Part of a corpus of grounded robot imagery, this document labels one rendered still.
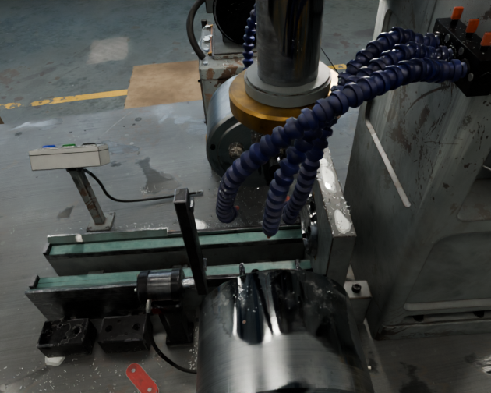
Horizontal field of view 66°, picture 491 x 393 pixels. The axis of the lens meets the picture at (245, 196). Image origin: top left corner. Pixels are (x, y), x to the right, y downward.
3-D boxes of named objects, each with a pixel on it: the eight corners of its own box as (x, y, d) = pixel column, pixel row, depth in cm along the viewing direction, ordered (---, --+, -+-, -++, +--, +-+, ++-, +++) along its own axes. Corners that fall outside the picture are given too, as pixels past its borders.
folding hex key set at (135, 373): (162, 391, 78) (160, 388, 77) (150, 404, 77) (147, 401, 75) (137, 362, 83) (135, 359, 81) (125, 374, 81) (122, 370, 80)
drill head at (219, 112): (288, 117, 126) (291, 43, 108) (306, 196, 100) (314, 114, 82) (213, 122, 126) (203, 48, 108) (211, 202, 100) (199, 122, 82)
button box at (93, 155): (111, 162, 99) (107, 142, 98) (100, 166, 92) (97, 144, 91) (45, 167, 99) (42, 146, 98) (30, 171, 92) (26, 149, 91)
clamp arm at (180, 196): (211, 281, 74) (192, 186, 56) (211, 295, 72) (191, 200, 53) (193, 282, 74) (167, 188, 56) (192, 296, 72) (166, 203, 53)
